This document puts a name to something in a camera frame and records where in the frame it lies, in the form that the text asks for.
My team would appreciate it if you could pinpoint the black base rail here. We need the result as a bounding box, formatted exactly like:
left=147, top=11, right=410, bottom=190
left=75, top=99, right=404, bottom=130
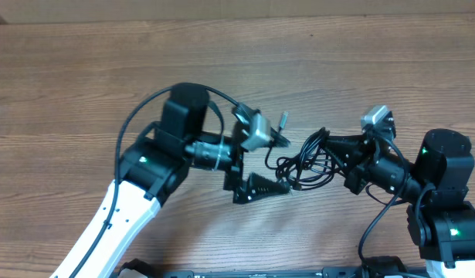
left=113, top=258, right=431, bottom=278

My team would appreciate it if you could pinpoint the thin black USB cable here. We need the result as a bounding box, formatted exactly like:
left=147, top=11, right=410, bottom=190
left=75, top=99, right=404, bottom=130
left=264, top=110, right=331, bottom=182

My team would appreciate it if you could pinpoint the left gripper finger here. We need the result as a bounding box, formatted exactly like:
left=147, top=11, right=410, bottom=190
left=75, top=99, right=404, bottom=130
left=268, top=128, right=290, bottom=148
left=245, top=173, right=290, bottom=201

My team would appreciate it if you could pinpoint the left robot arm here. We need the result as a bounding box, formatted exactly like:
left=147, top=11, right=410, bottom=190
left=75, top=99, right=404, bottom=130
left=53, top=83, right=290, bottom=277

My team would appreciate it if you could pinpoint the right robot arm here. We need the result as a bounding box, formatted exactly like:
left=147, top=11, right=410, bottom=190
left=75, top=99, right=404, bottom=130
left=321, top=124, right=475, bottom=277

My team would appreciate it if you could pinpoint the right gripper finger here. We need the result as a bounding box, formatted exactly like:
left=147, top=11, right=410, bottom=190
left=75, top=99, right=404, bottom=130
left=323, top=135, right=371, bottom=159
left=325, top=154, right=357, bottom=181

